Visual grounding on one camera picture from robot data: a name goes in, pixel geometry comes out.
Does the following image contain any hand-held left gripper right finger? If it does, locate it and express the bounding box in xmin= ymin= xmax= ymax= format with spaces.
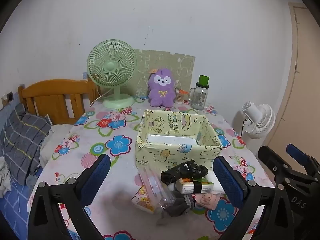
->
xmin=212 ymin=156 xmax=293 ymax=240

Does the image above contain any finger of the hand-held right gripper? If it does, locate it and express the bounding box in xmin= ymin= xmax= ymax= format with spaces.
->
xmin=257 ymin=145 xmax=300 ymax=184
xmin=286 ymin=144 xmax=320 ymax=174

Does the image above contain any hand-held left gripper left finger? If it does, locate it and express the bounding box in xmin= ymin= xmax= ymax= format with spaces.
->
xmin=28 ymin=154 xmax=111 ymax=240

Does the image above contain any pink wipes pack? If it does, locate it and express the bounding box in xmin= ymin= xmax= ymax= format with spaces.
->
xmin=194 ymin=192 xmax=225 ymax=210

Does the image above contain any black-banded tissue pack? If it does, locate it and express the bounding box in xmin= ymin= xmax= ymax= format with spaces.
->
xmin=175 ymin=177 xmax=214 ymax=195

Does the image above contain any black plastic bag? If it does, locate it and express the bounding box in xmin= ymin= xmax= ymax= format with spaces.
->
xmin=161 ymin=160 xmax=208 ymax=184

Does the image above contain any cartoon tissue pack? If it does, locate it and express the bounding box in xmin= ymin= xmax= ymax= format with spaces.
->
xmin=131 ymin=186 xmax=155 ymax=214

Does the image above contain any plastic-wrapped roll pack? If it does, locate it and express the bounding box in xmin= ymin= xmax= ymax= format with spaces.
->
xmin=140 ymin=166 xmax=177 ymax=214

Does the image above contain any grey drawstring pouch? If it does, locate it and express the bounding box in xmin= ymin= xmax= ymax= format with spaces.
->
xmin=157 ymin=194 xmax=197 ymax=227

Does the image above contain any yellow cartoon storage box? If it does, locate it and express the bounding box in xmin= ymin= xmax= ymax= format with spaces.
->
xmin=135 ymin=109 xmax=223 ymax=174

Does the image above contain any white standing fan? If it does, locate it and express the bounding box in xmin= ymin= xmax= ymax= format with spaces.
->
xmin=240 ymin=101 xmax=276 ymax=153

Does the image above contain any white bed cloth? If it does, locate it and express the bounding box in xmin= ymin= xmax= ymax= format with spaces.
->
xmin=40 ymin=124 xmax=74 ymax=167

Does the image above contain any white box inside basket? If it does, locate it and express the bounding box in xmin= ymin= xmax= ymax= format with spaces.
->
xmin=147 ymin=134 xmax=200 ymax=146

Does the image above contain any beige door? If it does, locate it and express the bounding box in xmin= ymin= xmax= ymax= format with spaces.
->
xmin=262 ymin=2 xmax=320 ymax=160

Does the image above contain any grey plaid pillow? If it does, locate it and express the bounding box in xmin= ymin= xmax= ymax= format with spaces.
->
xmin=0 ymin=102 xmax=53 ymax=187

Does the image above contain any glass jar mug green lid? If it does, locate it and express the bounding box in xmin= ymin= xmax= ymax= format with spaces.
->
xmin=189 ymin=75 xmax=210 ymax=110

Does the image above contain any blue bed sheet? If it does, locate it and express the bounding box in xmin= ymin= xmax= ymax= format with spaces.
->
xmin=0 ymin=175 xmax=35 ymax=240

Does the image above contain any grey white crumpled cloth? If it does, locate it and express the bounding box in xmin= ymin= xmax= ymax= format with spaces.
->
xmin=0 ymin=156 xmax=11 ymax=198

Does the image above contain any cotton swab container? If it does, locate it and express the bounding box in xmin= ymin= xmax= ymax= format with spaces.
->
xmin=174 ymin=86 xmax=188 ymax=105

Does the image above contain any wooden bed headboard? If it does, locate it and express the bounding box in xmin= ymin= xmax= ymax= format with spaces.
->
xmin=17 ymin=77 xmax=100 ymax=125

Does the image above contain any purple plush toy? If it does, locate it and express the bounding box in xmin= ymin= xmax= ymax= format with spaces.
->
xmin=147 ymin=67 xmax=177 ymax=107

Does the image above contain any green desk fan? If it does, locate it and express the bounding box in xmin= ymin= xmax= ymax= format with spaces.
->
xmin=87 ymin=39 xmax=137 ymax=109

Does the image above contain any cartoon printed cardboard panel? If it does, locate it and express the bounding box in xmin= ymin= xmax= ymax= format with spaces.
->
xmin=132 ymin=49 xmax=196 ymax=98

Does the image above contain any black fan cable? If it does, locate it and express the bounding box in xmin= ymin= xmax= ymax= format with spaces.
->
xmin=239 ymin=118 xmax=247 ymax=138

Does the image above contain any white fan cable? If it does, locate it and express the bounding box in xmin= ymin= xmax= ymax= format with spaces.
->
xmin=90 ymin=90 xmax=111 ymax=107

